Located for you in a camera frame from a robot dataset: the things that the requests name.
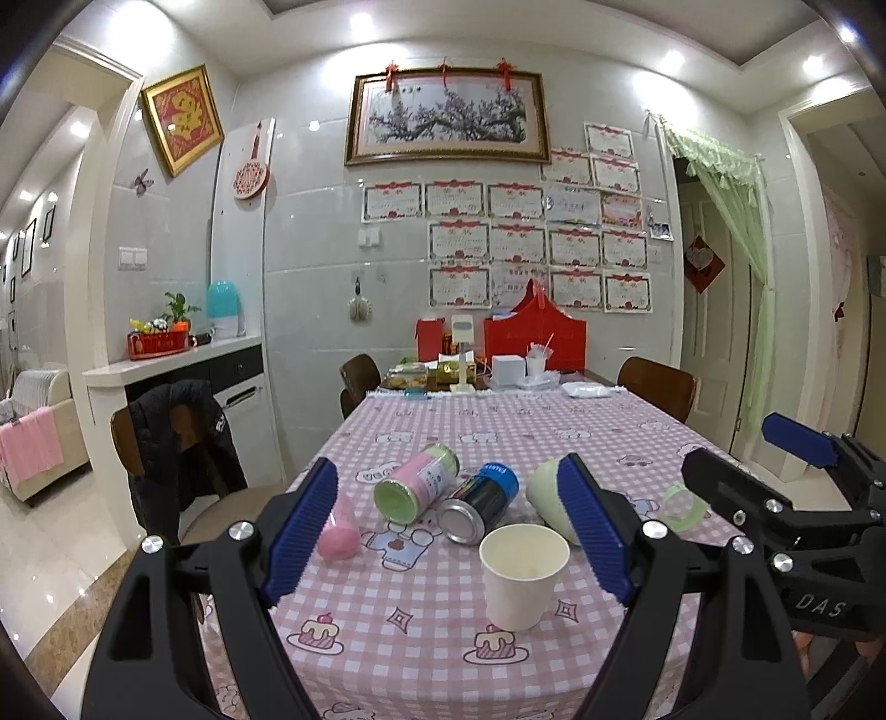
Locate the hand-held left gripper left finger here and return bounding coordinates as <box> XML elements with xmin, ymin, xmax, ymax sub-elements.
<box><xmin>83</xmin><ymin>457</ymin><xmax>340</xmax><ymax>720</ymax></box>

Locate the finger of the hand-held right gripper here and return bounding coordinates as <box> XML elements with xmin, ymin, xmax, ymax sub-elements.
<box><xmin>682</xmin><ymin>448</ymin><xmax>863</xmax><ymax>549</ymax></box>
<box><xmin>761</xmin><ymin>413</ymin><xmax>886</xmax><ymax>517</ymax></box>

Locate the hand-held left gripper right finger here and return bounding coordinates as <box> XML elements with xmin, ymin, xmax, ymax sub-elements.
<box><xmin>557</xmin><ymin>453</ymin><xmax>812</xmax><ymax>720</ymax></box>

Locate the white paper cup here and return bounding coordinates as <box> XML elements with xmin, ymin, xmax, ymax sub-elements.
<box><xmin>479</xmin><ymin>524</ymin><xmax>570</xmax><ymax>632</ymax></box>

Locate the pink plastic cup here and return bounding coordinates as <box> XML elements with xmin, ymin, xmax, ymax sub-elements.
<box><xmin>317</xmin><ymin>495</ymin><xmax>362</xmax><ymax>563</ymax></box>

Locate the pale green cup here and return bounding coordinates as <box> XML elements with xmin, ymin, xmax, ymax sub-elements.
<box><xmin>524</xmin><ymin>460</ymin><xmax>588</xmax><ymax>548</ymax></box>

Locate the cup of straws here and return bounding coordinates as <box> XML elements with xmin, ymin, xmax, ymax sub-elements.
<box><xmin>524</xmin><ymin>335</ymin><xmax>556</xmax><ymax>383</ymax></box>

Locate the green tape roll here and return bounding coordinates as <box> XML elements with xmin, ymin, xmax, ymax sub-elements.
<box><xmin>657</xmin><ymin>485</ymin><xmax>708</xmax><ymax>533</ymax></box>

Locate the blue and black can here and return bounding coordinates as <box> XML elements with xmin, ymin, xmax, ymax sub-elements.
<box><xmin>437</xmin><ymin>462</ymin><xmax>520</xmax><ymax>548</ymax></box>

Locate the white door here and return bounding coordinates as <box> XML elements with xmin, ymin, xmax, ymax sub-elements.
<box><xmin>674</xmin><ymin>158</ymin><xmax>757</xmax><ymax>459</ymax></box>

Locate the black jacket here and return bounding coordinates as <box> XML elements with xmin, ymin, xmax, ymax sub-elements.
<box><xmin>128</xmin><ymin>379</ymin><xmax>250</xmax><ymax>531</ymax></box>

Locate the green and pink canister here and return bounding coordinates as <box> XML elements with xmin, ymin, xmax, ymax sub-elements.
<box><xmin>372</xmin><ymin>443</ymin><xmax>461</xmax><ymax>525</ymax></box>

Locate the green lace curtain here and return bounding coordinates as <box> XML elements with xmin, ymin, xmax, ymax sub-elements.
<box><xmin>654</xmin><ymin>114</ymin><xmax>781</xmax><ymax>459</ymax></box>

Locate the pink checkered tablecloth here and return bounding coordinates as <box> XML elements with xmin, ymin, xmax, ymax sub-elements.
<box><xmin>197</xmin><ymin>384</ymin><xmax>749</xmax><ymax>720</ymax></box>

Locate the clear plastic bag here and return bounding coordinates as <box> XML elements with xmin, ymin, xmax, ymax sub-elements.
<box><xmin>560</xmin><ymin>379</ymin><xmax>625</xmax><ymax>402</ymax></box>

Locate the white counter cabinet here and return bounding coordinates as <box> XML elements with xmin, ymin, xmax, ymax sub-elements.
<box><xmin>83</xmin><ymin>335</ymin><xmax>267</xmax><ymax>486</ymax></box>

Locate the tray of snacks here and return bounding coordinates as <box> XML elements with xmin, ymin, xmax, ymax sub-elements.
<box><xmin>383</xmin><ymin>360</ymin><xmax>431</xmax><ymax>397</ymax></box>

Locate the red diamond door decoration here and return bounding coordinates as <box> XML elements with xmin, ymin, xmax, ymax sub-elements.
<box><xmin>683</xmin><ymin>235</ymin><xmax>725</xmax><ymax>295</ymax></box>

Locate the large red gift bag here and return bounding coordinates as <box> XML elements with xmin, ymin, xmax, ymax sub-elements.
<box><xmin>483</xmin><ymin>280</ymin><xmax>589</xmax><ymax>375</ymax></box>

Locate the small red box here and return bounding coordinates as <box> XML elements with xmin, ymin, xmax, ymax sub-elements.
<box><xmin>415</xmin><ymin>318</ymin><xmax>448</xmax><ymax>363</ymax></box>

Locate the hanging white brush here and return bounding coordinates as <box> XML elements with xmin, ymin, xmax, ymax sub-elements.
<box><xmin>346</xmin><ymin>275</ymin><xmax>373</xmax><ymax>323</ymax></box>

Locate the blue and white humidifier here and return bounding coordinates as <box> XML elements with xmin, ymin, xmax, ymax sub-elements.
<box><xmin>207</xmin><ymin>279</ymin><xmax>245</xmax><ymax>340</ymax></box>

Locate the red planter box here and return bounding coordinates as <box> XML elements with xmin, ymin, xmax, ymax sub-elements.
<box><xmin>126</xmin><ymin>331</ymin><xmax>190</xmax><ymax>361</ymax></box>

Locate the white desk lamp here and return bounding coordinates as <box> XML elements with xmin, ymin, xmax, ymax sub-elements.
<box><xmin>443</xmin><ymin>313</ymin><xmax>483</xmax><ymax>397</ymax></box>

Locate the beige sofa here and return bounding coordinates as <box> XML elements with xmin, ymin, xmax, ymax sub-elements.
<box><xmin>8</xmin><ymin>369</ymin><xmax>92</xmax><ymax>503</ymax></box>

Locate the pink towel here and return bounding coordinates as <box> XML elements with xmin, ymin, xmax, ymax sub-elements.
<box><xmin>0</xmin><ymin>407</ymin><xmax>65</xmax><ymax>487</ymax></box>

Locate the framed red gold picture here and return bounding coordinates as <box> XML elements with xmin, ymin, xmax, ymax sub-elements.
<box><xmin>140</xmin><ymin>64</ymin><xmax>226</xmax><ymax>179</ymax></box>

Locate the framed plum blossom painting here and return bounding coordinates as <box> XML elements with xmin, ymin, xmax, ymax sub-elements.
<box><xmin>344</xmin><ymin>68</ymin><xmax>553</xmax><ymax>167</ymax></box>

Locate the wall of framed certificates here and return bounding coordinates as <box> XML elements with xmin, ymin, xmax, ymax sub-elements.
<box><xmin>361</xmin><ymin>123</ymin><xmax>655</xmax><ymax>315</ymax></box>

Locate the round red wall ornament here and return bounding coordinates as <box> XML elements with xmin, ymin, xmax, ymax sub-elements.
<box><xmin>233</xmin><ymin>121</ymin><xmax>271</xmax><ymax>202</ymax></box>

